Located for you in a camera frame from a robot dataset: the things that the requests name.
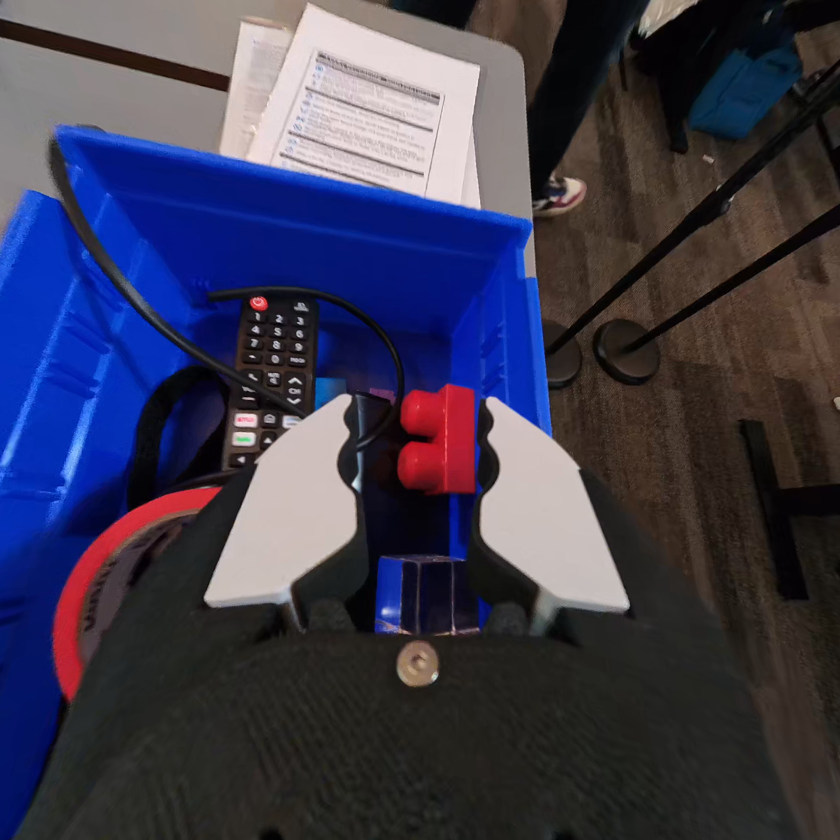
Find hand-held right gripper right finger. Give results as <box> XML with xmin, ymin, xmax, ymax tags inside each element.
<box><xmin>469</xmin><ymin>395</ymin><xmax>632</xmax><ymax>634</ymax></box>

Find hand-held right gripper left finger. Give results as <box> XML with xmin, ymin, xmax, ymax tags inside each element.
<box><xmin>203</xmin><ymin>392</ymin><xmax>368</xmax><ymax>631</ymax></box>

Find red building block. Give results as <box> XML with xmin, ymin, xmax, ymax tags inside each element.
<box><xmin>398</xmin><ymin>384</ymin><xmax>478</xmax><ymax>496</ymax></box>

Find blue storage bin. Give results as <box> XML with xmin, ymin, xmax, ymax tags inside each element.
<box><xmin>0</xmin><ymin>125</ymin><xmax>553</xmax><ymax>840</ymax></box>

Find dark blue block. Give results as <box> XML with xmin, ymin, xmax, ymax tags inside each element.
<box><xmin>374</xmin><ymin>554</ymin><xmax>483</xmax><ymax>636</ymax></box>

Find black stanchion stand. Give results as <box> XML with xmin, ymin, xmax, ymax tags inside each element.
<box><xmin>594</xmin><ymin>206</ymin><xmax>840</xmax><ymax>386</ymax></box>
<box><xmin>545</xmin><ymin>62</ymin><xmax>840</xmax><ymax>389</ymax></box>

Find black remote control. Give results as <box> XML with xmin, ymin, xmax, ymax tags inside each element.
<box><xmin>222</xmin><ymin>294</ymin><xmax>320</xmax><ymax>473</ymax></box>

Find black furniture foot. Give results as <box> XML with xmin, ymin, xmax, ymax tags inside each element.
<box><xmin>738</xmin><ymin>420</ymin><xmax>840</xmax><ymax>601</ymax></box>

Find red tape roll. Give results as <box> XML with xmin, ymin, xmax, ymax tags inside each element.
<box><xmin>52</xmin><ymin>487</ymin><xmax>224</xmax><ymax>703</ymax></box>

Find printed instruction sheet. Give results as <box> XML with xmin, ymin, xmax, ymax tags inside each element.
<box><xmin>246</xmin><ymin>3</ymin><xmax>483</xmax><ymax>211</ymax></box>

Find white paper sheet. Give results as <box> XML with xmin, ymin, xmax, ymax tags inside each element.
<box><xmin>220</xmin><ymin>18</ymin><xmax>293</xmax><ymax>158</ymax></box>

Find blue bag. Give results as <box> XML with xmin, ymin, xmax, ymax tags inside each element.
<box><xmin>689</xmin><ymin>39</ymin><xmax>805</xmax><ymax>142</ymax></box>

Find black strap loop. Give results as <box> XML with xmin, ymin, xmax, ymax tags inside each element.
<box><xmin>128</xmin><ymin>366</ymin><xmax>231</xmax><ymax>509</ymax></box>

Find black cable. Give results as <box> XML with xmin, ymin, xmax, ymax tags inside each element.
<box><xmin>47</xmin><ymin>138</ymin><xmax>406</xmax><ymax>454</ymax></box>

